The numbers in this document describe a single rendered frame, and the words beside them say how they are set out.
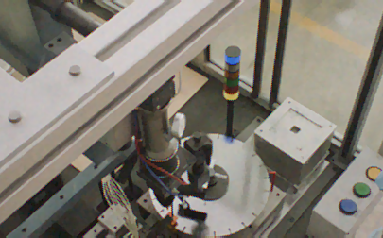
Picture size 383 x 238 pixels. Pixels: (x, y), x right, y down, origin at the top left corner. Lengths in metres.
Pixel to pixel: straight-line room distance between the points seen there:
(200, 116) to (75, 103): 1.64
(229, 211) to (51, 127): 1.23
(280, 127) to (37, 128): 1.47
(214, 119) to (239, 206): 0.49
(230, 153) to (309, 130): 0.28
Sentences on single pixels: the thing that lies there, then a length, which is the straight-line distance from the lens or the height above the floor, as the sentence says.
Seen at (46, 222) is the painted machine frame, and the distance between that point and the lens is 1.52.
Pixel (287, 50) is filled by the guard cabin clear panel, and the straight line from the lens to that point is 1.81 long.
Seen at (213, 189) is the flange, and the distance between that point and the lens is 1.60.
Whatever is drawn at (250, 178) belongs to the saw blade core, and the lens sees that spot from 1.63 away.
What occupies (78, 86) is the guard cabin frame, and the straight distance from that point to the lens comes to 0.39.
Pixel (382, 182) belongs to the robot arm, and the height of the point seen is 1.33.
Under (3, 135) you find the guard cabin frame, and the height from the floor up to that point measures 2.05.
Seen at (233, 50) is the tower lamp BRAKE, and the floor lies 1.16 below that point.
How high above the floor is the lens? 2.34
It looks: 53 degrees down
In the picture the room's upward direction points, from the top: 3 degrees counter-clockwise
